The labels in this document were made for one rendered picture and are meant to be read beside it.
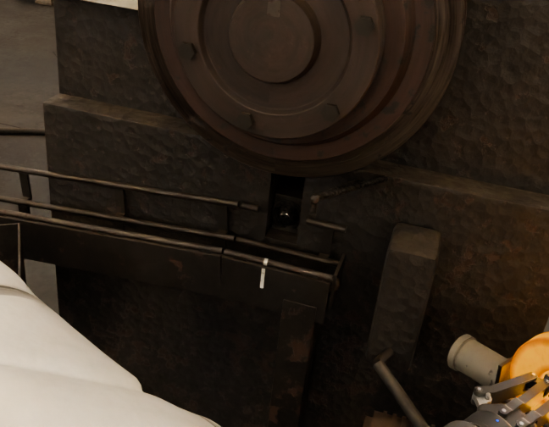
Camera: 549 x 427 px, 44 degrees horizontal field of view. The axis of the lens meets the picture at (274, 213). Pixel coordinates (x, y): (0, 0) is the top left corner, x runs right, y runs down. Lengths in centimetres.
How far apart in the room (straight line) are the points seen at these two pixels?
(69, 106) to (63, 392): 107
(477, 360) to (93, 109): 79
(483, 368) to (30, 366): 86
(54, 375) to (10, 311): 5
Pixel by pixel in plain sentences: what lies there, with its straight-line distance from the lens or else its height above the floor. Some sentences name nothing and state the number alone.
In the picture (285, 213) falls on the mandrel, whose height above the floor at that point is 75.
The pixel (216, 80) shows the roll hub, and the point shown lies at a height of 104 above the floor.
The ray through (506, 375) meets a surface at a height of 70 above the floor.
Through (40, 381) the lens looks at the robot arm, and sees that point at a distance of 28.
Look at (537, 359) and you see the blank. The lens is 103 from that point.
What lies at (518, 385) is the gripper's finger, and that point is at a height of 74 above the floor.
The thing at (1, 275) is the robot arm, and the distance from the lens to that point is 37.
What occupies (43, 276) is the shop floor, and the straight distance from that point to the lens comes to 237.
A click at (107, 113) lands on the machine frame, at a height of 87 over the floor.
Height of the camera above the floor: 136
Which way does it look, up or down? 30 degrees down
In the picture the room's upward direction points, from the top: 6 degrees clockwise
